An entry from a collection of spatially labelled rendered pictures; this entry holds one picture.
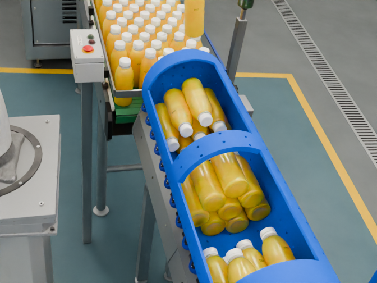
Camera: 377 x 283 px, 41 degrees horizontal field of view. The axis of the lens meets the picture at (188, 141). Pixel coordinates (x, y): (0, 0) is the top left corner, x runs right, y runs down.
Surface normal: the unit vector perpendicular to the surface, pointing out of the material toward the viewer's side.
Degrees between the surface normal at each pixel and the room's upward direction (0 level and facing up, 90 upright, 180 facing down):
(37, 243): 90
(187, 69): 90
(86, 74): 90
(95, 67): 90
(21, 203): 5
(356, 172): 0
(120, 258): 0
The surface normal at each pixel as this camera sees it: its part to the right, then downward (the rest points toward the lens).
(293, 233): -0.92, -0.05
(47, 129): 0.05, -0.75
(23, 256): 0.16, 0.65
